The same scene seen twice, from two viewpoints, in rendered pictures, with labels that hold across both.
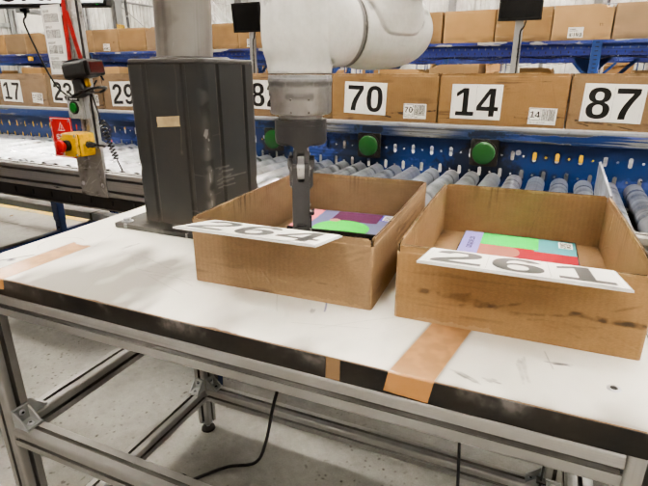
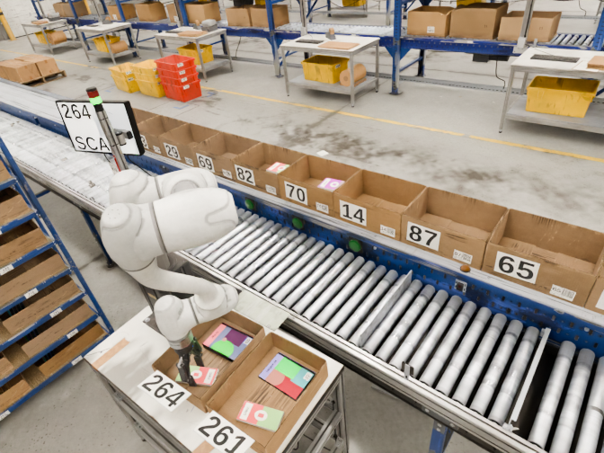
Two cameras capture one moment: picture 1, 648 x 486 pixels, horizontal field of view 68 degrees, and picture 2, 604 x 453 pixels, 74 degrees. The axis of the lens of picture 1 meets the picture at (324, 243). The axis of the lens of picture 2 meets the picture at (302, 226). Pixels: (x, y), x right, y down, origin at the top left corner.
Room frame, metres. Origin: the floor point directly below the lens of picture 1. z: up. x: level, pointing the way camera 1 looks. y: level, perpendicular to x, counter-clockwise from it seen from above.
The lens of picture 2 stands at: (-0.09, -0.74, 2.18)
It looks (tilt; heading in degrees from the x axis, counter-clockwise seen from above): 36 degrees down; 17
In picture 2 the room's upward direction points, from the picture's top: 7 degrees counter-clockwise
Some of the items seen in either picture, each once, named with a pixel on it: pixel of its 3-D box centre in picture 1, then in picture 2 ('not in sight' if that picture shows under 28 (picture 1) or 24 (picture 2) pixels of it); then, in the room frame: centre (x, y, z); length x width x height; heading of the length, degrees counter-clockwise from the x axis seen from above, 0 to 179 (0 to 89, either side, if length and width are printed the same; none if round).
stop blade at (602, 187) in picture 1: (602, 193); (387, 306); (1.19, -0.70, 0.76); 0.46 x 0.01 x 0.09; 154
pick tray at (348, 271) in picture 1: (325, 225); (211, 352); (0.81, 0.00, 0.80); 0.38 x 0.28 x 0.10; 159
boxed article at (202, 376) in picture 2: not in sight; (197, 376); (0.72, 0.03, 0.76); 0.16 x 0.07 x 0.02; 92
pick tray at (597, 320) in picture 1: (516, 248); (270, 389); (0.69, -0.29, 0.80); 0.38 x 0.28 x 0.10; 158
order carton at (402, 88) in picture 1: (394, 96); (320, 183); (1.91, -0.27, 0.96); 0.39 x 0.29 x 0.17; 64
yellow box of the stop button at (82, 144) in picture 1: (84, 145); not in sight; (1.52, 0.74, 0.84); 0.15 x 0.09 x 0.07; 64
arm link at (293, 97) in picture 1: (300, 96); (179, 335); (0.72, 0.03, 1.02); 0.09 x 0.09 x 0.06
